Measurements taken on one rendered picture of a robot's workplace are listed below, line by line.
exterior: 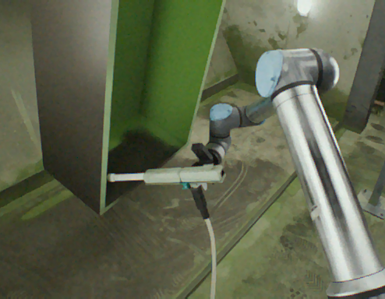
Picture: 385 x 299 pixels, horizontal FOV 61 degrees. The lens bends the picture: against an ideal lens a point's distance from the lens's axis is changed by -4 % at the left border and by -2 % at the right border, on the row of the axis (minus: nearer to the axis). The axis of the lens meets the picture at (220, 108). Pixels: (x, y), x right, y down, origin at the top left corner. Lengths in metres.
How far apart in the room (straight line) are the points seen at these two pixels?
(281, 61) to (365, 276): 0.49
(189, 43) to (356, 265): 1.12
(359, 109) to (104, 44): 2.40
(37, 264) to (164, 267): 0.61
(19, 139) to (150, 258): 1.01
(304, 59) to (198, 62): 0.75
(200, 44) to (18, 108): 1.21
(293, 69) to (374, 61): 2.04
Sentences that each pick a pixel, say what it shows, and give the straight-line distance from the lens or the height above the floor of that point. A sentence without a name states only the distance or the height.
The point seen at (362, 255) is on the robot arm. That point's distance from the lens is 0.76.
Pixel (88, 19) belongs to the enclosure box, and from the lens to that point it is 0.98.
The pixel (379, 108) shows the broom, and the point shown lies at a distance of 3.53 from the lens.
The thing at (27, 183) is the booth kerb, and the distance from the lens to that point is 2.22.
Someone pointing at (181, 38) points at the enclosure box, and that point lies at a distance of 1.55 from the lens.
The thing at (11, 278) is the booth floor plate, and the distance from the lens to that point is 1.91.
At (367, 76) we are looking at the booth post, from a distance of 2.90.
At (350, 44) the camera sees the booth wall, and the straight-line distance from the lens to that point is 2.87.
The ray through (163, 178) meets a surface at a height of 0.69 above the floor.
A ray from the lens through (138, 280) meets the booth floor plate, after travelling 1.75.
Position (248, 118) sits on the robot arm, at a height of 0.80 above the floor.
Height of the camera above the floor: 1.50
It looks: 29 degrees down
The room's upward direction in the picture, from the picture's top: 5 degrees clockwise
